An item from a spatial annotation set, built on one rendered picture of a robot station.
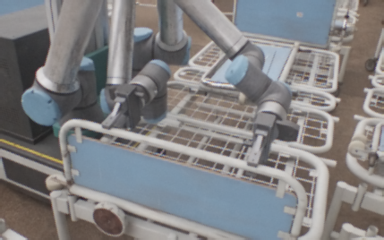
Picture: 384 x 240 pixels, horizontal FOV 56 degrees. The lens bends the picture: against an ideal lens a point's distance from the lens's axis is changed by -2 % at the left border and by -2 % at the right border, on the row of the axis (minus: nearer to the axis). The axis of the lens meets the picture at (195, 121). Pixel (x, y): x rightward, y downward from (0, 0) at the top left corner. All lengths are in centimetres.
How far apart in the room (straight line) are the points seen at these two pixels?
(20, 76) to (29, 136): 31
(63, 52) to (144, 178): 48
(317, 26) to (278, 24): 27
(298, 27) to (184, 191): 200
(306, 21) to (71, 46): 194
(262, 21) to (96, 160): 200
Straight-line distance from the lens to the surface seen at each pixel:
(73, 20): 120
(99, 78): 183
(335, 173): 237
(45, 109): 136
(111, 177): 117
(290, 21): 284
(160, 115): 131
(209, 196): 104
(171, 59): 183
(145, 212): 116
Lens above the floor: 132
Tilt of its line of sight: 30 degrees down
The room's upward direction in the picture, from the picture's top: 3 degrees clockwise
